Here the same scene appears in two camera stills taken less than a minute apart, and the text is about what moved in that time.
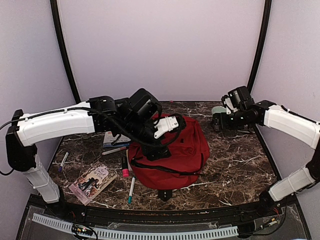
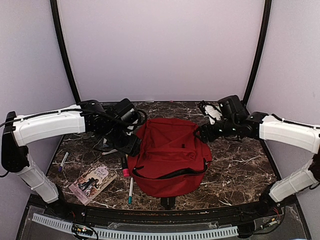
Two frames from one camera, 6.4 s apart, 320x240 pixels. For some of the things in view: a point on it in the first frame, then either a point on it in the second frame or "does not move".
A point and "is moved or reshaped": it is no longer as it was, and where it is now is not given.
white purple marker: x=60 y=167 does not move
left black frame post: x=54 y=5 does not move
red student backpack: x=189 y=148 is moved or reshaped
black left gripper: x=156 y=151 → x=131 y=148
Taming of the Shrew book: x=88 y=187 does not move
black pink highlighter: x=125 y=170 does not move
